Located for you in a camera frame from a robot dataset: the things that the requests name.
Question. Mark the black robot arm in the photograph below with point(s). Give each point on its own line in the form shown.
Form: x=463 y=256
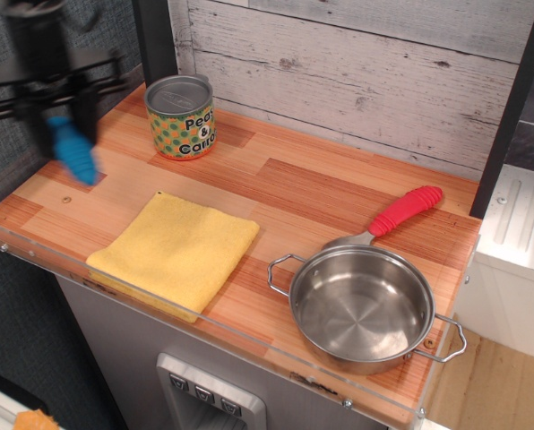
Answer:
x=29 y=6

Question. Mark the red handled metal spoon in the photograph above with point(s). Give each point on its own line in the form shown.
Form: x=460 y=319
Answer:
x=409 y=205

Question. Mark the blue handled metal fork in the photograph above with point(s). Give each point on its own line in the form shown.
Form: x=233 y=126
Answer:
x=73 y=149

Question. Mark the black left frame post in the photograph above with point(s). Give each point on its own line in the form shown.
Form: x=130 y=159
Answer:
x=155 y=38

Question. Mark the black right frame post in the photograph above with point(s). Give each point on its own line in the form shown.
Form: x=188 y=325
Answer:
x=511 y=116

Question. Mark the stainless steel pot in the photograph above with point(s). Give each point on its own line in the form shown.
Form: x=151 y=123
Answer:
x=362 y=309

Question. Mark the orange object at corner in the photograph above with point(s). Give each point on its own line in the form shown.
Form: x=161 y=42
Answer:
x=34 y=420

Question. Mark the grey toy fridge cabinet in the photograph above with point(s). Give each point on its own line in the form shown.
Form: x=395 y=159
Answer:
x=126 y=344

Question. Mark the yellow folded cloth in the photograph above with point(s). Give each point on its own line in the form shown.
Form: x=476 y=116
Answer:
x=176 y=255

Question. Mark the black frame post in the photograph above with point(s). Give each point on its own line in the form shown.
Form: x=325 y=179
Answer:
x=511 y=116
x=155 y=38

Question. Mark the clear acrylic edge guard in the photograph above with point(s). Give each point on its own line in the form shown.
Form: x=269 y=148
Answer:
x=267 y=338

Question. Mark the silver dispenser panel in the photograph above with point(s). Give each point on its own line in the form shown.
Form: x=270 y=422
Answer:
x=199 y=400

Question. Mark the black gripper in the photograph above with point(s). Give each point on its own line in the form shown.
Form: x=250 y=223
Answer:
x=44 y=72

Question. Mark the peas and carrots can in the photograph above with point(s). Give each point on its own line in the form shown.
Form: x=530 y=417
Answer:
x=180 y=110

